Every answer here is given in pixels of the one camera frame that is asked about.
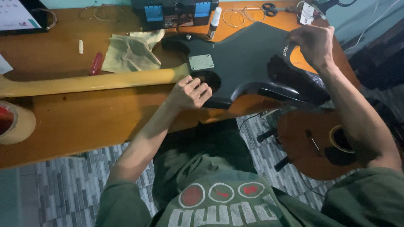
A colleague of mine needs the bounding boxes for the person's left hand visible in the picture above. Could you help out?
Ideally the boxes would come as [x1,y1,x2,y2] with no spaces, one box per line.
[171,75,213,110]

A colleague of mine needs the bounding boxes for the person's right hand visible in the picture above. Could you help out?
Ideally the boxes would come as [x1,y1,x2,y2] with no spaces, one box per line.
[285,25,335,69]

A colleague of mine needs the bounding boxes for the black electric guitar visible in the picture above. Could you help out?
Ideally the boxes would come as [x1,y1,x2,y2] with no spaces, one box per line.
[0,21,332,110]

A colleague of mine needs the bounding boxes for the white paper tag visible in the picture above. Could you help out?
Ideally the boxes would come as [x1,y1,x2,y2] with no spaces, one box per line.
[296,1,316,26]

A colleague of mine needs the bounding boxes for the white bottle with black label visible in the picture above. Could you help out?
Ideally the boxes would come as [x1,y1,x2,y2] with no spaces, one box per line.
[207,6,223,40]

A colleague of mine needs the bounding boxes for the yellow cloth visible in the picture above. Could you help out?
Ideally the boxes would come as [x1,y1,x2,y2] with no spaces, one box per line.
[102,29,166,74]

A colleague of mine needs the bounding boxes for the black guitar stand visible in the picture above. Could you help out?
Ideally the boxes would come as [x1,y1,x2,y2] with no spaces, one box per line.
[256,126,293,173]

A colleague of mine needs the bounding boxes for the black toolbox with blue latches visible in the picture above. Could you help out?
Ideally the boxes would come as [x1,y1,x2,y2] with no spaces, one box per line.
[131,0,219,31]

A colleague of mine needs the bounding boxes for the brown acoustic guitar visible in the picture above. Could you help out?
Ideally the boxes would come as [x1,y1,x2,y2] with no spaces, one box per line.
[274,109,404,181]

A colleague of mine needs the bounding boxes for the green printed shirt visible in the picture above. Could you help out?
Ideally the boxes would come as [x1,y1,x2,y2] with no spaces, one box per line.
[95,148,404,227]

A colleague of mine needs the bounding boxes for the brown packing tape roll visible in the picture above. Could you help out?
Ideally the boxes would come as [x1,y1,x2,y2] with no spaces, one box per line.
[0,101,37,145]

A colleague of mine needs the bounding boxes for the white paper sheet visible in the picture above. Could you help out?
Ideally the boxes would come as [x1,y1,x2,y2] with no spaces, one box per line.
[0,54,14,75]

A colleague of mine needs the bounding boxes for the black tablet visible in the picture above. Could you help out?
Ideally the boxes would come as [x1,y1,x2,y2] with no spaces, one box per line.
[0,0,48,34]

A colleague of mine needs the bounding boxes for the black handled scissors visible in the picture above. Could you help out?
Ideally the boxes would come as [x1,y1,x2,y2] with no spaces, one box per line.
[262,3,298,17]

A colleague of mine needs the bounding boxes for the thin black cable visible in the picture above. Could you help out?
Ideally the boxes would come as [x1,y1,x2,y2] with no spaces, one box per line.
[238,112,263,132]

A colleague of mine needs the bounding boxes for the coiled guitar string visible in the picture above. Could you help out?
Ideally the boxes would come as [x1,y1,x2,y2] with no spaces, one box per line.
[31,8,57,31]
[222,4,266,28]
[78,4,125,23]

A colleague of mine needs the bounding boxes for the white cable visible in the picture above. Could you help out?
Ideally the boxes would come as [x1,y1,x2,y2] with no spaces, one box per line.
[343,0,402,53]

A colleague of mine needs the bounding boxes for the red handled screwdriver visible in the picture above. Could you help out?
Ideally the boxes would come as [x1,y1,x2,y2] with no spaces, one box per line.
[89,52,104,76]

